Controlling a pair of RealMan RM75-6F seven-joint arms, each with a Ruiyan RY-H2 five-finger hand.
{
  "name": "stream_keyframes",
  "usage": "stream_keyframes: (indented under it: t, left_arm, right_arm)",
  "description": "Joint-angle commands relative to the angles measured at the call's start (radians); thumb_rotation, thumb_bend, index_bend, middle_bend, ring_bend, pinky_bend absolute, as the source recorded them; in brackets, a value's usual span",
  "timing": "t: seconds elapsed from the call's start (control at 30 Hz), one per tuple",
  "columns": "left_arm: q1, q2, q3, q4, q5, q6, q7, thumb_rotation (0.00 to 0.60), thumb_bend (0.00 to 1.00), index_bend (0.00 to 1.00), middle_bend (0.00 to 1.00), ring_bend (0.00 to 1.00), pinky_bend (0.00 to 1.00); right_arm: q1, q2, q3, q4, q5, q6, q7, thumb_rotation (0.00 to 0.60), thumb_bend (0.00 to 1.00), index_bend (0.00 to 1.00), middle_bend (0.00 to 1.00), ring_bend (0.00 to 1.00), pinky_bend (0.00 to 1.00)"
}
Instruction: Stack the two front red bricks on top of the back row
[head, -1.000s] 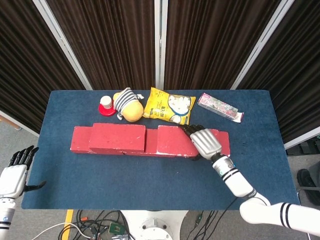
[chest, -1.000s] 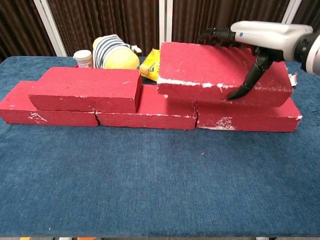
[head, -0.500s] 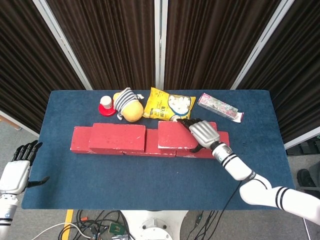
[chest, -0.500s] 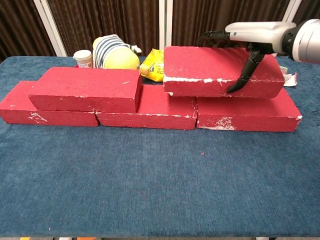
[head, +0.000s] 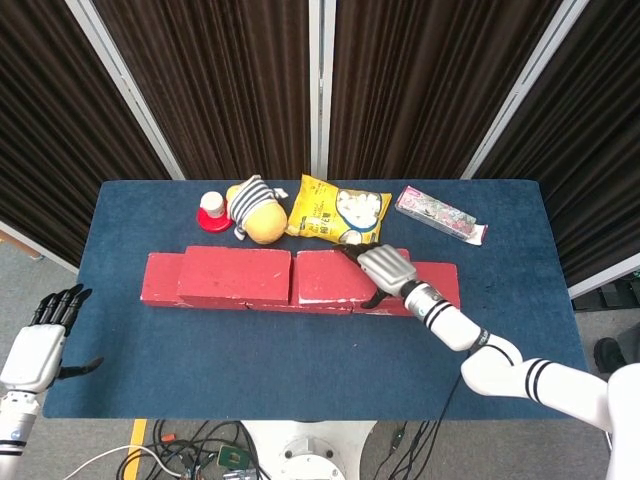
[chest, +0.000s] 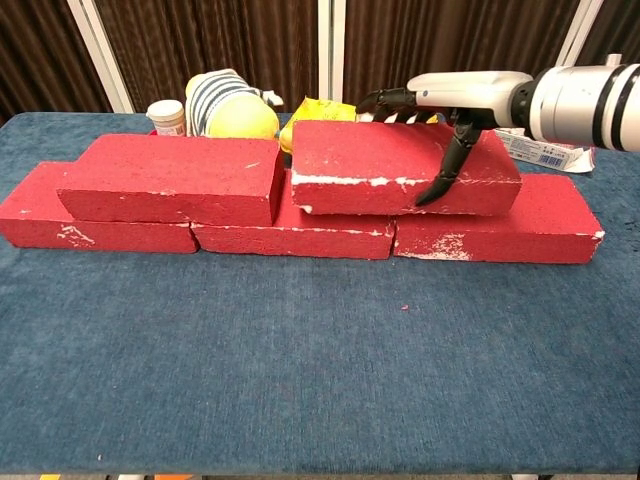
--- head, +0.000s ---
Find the pink candy box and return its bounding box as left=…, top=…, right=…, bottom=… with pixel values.
left=394, top=185, right=490, bottom=247

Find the small white jar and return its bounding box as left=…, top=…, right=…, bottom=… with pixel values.
left=199, top=193, right=227, bottom=220

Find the blue table cloth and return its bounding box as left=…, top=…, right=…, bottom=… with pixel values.
left=42, top=178, right=601, bottom=421

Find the dark brown corrugated partition panel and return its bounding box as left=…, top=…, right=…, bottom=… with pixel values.
left=92, top=0, right=312, bottom=181
left=327, top=0, right=564, bottom=181
left=0, top=0, right=174, bottom=269
left=472, top=0, right=640, bottom=286

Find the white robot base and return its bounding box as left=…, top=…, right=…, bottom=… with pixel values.
left=241, top=418, right=376, bottom=480

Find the white floor cable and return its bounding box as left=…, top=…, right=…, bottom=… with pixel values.
left=62, top=443, right=184, bottom=480

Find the black floor cable tangle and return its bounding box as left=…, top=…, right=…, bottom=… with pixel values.
left=117, top=418, right=266, bottom=480

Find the red brick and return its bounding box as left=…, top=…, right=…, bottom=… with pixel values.
left=139, top=252, right=249, bottom=310
left=352, top=260, right=462, bottom=320
left=295, top=248, right=412, bottom=307
left=244, top=298, right=357, bottom=316
left=177, top=245, right=293, bottom=307

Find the white partition post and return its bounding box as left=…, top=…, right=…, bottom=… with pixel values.
left=459, top=0, right=591, bottom=181
left=308, top=0, right=331, bottom=181
left=64, top=0, right=186, bottom=181

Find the red and white cup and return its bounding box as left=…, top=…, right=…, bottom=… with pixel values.
left=196, top=206, right=235, bottom=234

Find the white partition foot bar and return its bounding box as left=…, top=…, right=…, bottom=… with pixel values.
left=0, top=219, right=79, bottom=274
left=567, top=252, right=640, bottom=301

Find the green circuit board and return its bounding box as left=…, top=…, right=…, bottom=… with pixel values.
left=217, top=443, right=250, bottom=469

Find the yellow floor tape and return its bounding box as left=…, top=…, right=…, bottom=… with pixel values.
left=118, top=418, right=149, bottom=480

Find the black chair base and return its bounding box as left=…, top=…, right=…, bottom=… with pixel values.
left=594, top=337, right=634, bottom=374

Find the yellow snack bag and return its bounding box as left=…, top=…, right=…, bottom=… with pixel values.
left=285, top=173, right=393, bottom=256

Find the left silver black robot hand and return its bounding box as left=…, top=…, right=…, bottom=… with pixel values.
left=0, top=283, right=105, bottom=394

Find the yellow plush toy striped shirt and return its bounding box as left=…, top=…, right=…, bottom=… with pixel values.
left=225, top=174, right=290, bottom=246

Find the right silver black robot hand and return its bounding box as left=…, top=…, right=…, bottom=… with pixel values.
left=333, top=242, right=419, bottom=310

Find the black cable with green light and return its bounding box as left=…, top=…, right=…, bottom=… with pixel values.
left=384, top=419, right=439, bottom=480

